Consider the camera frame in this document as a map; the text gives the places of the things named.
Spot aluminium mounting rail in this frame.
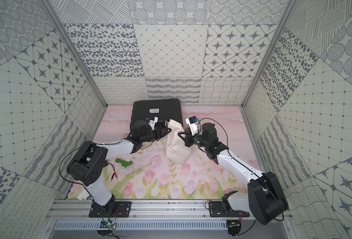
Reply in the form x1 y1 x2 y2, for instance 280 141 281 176
45 199 293 221

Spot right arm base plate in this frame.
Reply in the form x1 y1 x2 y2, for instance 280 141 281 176
204 200 250 218

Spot white plastic fitting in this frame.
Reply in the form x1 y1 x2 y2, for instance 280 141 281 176
76 191 90 201

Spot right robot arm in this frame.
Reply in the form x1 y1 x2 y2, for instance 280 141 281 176
178 117 289 225

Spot beige cloth soil bag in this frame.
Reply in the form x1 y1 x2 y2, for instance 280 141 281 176
166 119 191 168

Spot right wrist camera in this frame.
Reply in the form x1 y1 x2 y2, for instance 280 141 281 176
185 116 201 136

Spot black plastic tool case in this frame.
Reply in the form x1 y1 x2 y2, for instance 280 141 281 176
130 98 183 130

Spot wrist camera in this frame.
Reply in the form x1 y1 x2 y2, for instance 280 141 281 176
147 117 158 131
185 116 201 136

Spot red and black clip leads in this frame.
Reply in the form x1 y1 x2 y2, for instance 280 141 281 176
108 163 118 180

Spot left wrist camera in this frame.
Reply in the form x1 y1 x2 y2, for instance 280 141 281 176
147 117 158 131

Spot right black controller box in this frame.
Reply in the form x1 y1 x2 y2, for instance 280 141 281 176
226 220 242 237

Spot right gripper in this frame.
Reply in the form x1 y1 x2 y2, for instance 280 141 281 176
177 129 208 148

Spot green circuit board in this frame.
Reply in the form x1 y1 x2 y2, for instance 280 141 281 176
100 221 117 231

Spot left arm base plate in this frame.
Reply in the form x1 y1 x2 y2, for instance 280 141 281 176
89 201 132 219

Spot green plastic nozzle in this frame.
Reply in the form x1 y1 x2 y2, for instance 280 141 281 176
115 158 133 168

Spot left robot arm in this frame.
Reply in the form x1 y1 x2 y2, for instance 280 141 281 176
66 119 172 214

